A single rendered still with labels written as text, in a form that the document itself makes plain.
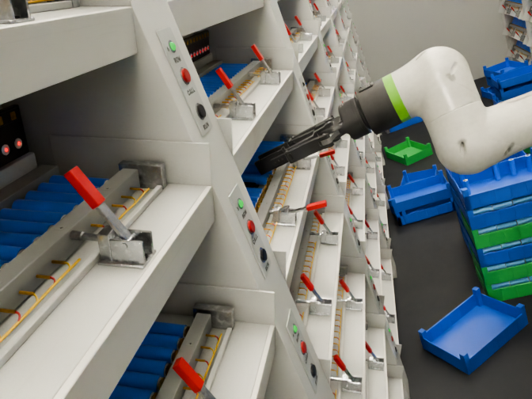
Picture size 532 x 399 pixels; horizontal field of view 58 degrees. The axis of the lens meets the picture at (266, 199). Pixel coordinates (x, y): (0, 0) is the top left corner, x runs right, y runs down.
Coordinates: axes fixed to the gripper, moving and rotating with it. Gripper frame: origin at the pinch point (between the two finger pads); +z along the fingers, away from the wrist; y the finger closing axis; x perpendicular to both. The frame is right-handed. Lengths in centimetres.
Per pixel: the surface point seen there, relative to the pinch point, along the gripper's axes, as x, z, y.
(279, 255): 4.3, -5.8, 35.2
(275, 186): 3.3, 0.0, 7.5
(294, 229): 8.1, -3.6, 19.8
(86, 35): -30, -10, 54
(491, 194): 61, -37, -67
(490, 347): 99, -17, -41
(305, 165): 6.6, -2.9, -8.4
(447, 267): 101, -10, -96
